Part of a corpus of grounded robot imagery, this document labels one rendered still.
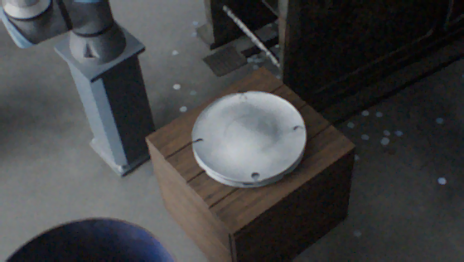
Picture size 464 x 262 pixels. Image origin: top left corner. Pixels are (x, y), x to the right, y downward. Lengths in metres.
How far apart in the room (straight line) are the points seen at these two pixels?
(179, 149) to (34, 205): 0.61
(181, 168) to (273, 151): 0.23
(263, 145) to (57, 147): 0.84
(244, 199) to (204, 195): 0.10
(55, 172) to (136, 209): 0.31
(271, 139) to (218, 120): 0.15
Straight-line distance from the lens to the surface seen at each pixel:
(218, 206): 1.62
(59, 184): 2.19
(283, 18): 1.85
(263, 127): 1.71
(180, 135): 1.76
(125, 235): 1.52
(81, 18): 1.74
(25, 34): 1.72
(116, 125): 1.99
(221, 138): 1.70
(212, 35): 2.44
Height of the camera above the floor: 1.71
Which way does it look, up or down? 50 degrees down
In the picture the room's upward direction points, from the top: 4 degrees counter-clockwise
